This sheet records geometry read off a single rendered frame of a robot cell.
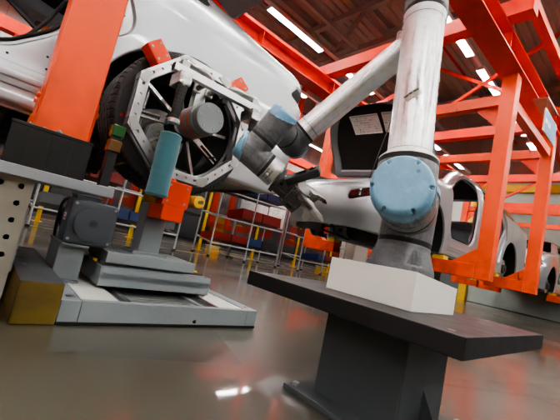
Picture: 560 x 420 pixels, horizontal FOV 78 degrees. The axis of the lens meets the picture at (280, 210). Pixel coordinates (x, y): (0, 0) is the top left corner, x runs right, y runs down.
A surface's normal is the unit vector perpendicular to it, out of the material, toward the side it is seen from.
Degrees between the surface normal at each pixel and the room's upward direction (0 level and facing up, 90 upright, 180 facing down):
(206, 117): 90
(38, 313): 90
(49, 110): 90
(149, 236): 90
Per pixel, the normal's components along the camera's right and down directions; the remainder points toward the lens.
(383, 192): -0.42, -0.18
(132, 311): 0.65, 0.05
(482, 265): -0.73, -0.23
